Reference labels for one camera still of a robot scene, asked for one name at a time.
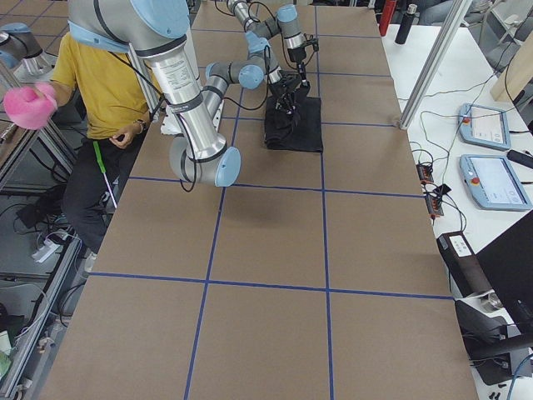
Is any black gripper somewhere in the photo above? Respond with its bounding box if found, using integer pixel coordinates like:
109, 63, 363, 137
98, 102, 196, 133
287, 47, 306, 73
270, 66, 311, 111

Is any black graphic t-shirt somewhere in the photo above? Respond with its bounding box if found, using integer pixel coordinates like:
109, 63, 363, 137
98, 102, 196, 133
264, 97, 323, 153

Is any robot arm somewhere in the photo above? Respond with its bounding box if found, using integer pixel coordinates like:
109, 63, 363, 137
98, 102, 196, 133
226, 1, 319, 102
68, 1, 303, 187

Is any red bottle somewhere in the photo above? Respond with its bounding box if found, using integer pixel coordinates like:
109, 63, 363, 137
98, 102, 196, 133
379, 0, 396, 37

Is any black bottle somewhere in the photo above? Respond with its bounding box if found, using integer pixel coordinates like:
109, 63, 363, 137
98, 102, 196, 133
395, 3, 417, 45

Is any person in yellow shirt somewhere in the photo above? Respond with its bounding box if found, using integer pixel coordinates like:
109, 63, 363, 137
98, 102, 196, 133
48, 33, 151, 253

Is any light blue teach pendant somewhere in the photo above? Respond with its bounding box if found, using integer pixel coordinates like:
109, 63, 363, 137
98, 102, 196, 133
459, 154, 532, 211
458, 103, 511, 151

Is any brown paper table cover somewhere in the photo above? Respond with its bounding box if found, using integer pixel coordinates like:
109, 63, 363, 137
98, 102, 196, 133
41, 6, 477, 399

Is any black box with label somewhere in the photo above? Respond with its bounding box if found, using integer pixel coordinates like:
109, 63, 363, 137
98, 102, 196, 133
436, 231, 493, 298

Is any pink plush toy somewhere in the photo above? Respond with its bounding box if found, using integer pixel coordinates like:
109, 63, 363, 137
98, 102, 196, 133
3, 82, 57, 130

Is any black monitor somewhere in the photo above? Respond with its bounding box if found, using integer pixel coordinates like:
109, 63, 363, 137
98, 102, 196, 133
476, 212, 533, 333

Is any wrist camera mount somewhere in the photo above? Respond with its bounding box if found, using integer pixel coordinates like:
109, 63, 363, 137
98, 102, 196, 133
303, 36, 320, 53

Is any aluminium frame post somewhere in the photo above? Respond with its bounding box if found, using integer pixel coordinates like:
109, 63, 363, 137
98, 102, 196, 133
398, 0, 472, 130

